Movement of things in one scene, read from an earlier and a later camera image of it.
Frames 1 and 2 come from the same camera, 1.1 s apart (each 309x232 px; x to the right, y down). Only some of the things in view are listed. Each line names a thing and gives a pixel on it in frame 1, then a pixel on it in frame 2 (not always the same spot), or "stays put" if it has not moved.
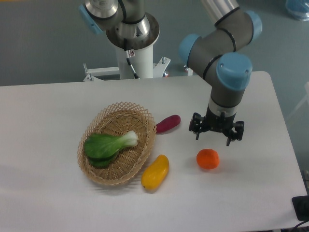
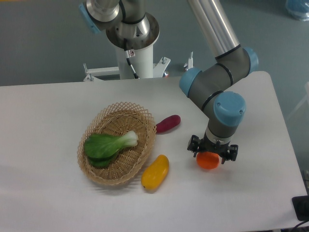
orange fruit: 208,158 stays put
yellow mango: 155,173 stays put
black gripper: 222,123 → 196,144
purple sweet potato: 168,123 stays put
